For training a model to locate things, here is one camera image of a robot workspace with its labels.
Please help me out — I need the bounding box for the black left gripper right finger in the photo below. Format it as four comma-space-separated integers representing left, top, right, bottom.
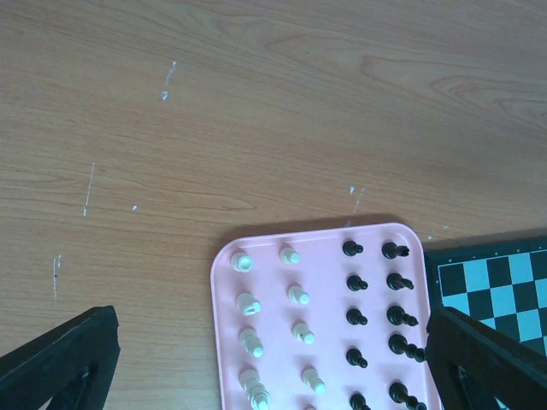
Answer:
426, 307, 546, 409

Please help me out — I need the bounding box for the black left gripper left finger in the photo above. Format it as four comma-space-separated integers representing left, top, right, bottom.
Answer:
1, 305, 121, 409

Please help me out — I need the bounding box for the black queen chess piece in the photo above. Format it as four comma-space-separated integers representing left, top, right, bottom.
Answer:
388, 334, 426, 363

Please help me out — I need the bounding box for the black king chess piece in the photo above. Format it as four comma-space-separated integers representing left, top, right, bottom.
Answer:
389, 382, 427, 410

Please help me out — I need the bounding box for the black bishop chess piece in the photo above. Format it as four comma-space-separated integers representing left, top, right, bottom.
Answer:
386, 305, 419, 326

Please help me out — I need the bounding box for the black knight chess piece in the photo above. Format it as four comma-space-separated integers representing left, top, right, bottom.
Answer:
386, 272, 414, 290

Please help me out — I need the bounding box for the black rook chess piece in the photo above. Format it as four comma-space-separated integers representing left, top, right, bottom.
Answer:
381, 242, 409, 260

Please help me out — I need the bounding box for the white queen chess piece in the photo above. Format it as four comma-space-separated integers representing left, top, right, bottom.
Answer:
238, 368, 271, 410

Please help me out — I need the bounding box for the white bishop chess piece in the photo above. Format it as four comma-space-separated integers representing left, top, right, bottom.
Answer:
238, 328, 264, 358

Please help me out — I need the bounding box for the white knight chess piece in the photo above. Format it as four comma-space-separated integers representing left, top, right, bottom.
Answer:
236, 292, 262, 316

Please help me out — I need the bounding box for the white rook chess piece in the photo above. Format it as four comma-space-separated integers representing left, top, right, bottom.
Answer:
231, 252, 254, 273

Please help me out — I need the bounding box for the black and white chessboard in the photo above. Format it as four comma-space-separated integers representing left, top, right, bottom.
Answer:
424, 237, 546, 409

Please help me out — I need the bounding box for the black pawn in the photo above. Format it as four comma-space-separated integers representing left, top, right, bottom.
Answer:
346, 307, 368, 325
346, 275, 368, 291
350, 392, 371, 410
345, 348, 368, 368
342, 240, 364, 257

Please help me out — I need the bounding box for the pink plastic tray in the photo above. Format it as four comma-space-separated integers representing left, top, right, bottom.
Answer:
210, 223, 437, 409

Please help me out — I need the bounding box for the white pawn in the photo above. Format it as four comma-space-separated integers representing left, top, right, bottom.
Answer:
286, 285, 310, 305
301, 367, 326, 395
291, 322, 315, 345
279, 247, 300, 265

